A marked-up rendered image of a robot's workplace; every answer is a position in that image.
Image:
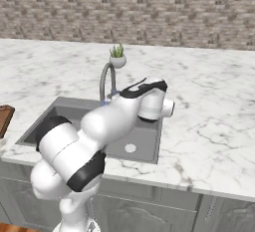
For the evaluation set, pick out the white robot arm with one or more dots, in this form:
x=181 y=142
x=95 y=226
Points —
x=106 y=123

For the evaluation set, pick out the grey curved sink faucet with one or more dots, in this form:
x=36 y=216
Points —
x=103 y=80

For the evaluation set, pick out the grey sink basin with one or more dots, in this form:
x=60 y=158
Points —
x=142 y=139

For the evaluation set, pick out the brown wooden cutting board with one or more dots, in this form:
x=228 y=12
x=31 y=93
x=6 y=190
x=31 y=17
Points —
x=4 y=118

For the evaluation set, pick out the green plant in white pot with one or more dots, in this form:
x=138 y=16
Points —
x=118 y=60

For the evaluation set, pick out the grey false drawer front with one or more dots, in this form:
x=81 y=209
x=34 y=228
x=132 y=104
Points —
x=149 y=192

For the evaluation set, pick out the grey cabinet door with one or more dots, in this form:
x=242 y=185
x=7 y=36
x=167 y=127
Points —
x=232 y=216
x=142 y=217
x=20 y=196

